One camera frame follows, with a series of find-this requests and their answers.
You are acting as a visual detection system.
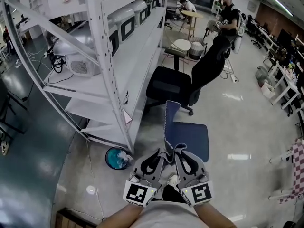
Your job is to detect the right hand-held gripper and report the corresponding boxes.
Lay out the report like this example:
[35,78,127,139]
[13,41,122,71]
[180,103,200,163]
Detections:
[174,148,214,208]

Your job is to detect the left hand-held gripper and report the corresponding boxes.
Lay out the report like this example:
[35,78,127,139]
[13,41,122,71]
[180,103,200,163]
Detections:
[123,149,166,208]

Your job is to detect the grey fabric fold with zipper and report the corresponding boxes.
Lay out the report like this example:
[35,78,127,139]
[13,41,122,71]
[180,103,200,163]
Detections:
[156,143,188,164]

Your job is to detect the blue fabric chair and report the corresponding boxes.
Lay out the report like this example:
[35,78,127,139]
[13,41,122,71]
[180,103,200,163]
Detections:
[163,100,210,162]

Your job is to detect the person's left forearm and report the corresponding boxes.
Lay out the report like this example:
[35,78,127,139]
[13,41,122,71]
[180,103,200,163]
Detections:
[95,203,144,228]

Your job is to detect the person's right forearm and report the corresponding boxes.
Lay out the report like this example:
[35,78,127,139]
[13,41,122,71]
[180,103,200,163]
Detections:
[193,202,236,228]

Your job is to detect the black mesh office chair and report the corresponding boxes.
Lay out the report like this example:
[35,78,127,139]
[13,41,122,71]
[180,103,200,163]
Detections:
[145,35,232,116]

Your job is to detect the black swivel chair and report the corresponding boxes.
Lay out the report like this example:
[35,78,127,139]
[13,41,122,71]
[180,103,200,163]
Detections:
[251,29,263,49]

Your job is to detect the person's white shoe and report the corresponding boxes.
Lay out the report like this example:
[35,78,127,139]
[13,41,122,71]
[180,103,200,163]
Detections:
[167,173,178,187]

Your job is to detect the person's black trousers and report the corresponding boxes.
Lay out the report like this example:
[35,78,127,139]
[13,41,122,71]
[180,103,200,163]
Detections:
[162,184,188,203]

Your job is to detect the black mesh waste bin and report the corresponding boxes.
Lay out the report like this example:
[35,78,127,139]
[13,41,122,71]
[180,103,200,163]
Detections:
[105,146,134,170]

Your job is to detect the wooden crate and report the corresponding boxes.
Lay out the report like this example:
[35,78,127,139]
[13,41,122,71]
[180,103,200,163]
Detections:
[56,208,100,228]

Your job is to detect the white metal shelf rack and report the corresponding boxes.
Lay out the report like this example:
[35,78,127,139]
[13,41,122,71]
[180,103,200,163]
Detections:
[0,0,170,153]

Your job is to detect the white box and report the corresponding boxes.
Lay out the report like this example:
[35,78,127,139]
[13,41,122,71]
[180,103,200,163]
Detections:
[260,82,276,99]

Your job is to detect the grey bag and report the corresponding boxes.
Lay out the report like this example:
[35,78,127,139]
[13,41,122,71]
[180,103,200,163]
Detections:
[255,66,269,80]

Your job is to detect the white ribbed basket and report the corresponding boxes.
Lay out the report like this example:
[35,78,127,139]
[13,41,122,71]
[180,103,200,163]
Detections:
[188,37,206,60]

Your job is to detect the small round white table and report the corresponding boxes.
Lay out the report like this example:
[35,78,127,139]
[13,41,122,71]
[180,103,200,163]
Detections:
[170,38,192,57]

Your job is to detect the white domed appliance with vent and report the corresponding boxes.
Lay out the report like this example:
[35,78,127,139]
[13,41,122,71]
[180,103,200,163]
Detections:
[52,38,102,77]

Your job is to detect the white desk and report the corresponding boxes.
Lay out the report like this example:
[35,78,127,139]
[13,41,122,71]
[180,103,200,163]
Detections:
[270,63,304,111]

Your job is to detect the white backpack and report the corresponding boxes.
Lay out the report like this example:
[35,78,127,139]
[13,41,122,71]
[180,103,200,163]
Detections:
[231,6,245,54]

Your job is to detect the row of white screen appliances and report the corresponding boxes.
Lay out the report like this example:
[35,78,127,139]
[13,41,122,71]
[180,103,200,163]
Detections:
[107,0,160,57]

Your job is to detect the round wooden table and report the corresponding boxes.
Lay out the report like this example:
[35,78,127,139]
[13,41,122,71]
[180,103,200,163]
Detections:
[180,10,204,39]

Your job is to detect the long ceiling lamp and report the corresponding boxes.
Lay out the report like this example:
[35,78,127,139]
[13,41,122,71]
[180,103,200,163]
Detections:
[269,0,294,18]

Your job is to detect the black cable bundle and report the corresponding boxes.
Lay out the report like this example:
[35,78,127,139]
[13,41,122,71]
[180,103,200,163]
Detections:
[50,55,67,74]

